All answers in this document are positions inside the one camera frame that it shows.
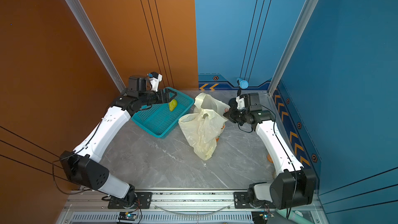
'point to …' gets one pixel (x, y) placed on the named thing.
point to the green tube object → (295, 216)
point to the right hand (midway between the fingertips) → (224, 113)
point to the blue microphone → (243, 84)
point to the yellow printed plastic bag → (204, 126)
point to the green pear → (172, 104)
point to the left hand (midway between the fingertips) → (173, 92)
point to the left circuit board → (122, 215)
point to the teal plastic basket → (158, 120)
